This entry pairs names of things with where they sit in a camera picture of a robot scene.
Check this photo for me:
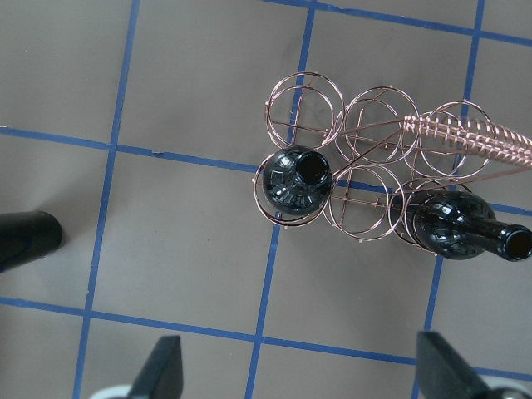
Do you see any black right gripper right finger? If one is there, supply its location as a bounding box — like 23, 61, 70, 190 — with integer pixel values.
416, 332, 495, 399

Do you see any brown gridded table mat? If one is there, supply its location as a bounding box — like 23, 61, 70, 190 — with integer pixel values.
1, 1, 531, 398

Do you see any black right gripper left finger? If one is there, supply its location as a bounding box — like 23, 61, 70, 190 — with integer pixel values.
126, 335, 184, 399

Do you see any black wine bottle slot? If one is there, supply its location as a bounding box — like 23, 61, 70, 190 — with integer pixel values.
263, 145, 333, 216
405, 189, 531, 262

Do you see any black wine bottle rear slot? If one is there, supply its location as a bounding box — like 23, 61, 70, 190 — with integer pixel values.
405, 189, 531, 262

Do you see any copper wire wine basket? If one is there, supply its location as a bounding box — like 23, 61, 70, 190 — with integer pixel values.
252, 71, 531, 243

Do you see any black wine bottle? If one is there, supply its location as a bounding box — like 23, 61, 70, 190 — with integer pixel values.
1, 211, 63, 273

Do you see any black wine bottle front slot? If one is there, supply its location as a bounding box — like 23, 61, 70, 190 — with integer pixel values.
263, 145, 333, 216

